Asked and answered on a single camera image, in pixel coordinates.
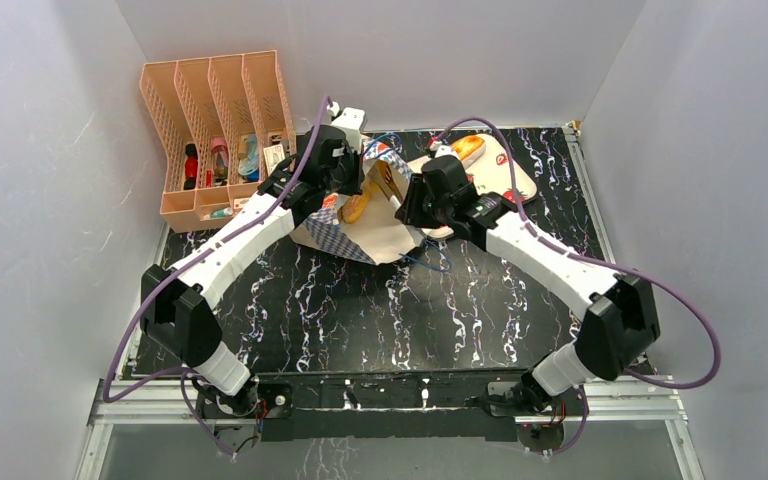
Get checkered brown paper bag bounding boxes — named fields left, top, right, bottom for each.
left=290, top=132, right=434, bottom=265

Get blue item in rack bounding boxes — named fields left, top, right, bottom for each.
left=237, top=134, right=260, bottom=183

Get small tube in rack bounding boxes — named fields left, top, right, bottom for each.
left=203, top=207, right=234, bottom=220

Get black red bottle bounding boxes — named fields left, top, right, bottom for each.
left=183, top=143, right=199, bottom=190

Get brown fake donut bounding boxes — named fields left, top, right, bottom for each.
left=338, top=181, right=380, bottom=224

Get metal tongs white handles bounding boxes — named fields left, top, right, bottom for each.
left=376, top=161, right=403, bottom=210

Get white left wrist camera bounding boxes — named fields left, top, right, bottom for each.
left=327, top=101, right=366, bottom=153

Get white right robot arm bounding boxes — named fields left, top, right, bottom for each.
left=395, top=155, right=660, bottom=416

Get pink file organizer rack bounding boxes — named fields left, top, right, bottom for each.
left=139, top=50, right=297, bottom=233

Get pink capped bottle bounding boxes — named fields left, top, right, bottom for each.
left=211, top=137, right=229, bottom=186

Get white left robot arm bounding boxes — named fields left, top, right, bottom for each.
left=137, top=123, right=364, bottom=416

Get white card in rack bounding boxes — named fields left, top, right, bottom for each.
left=262, top=144, right=286, bottom=177

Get long glazed fake bread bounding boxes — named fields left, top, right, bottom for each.
left=451, top=135, right=487, bottom=169

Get strawberry print tray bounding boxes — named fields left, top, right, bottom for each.
left=408, top=133, right=538, bottom=240

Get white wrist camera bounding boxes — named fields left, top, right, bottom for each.
left=427, top=137, right=458, bottom=160
left=327, top=101, right=366, bottom=153

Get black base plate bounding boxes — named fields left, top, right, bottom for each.
left=195, top=369, right=586, bottom=449

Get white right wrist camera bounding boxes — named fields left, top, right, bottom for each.
left=427, top=137, right=458, bottom=160

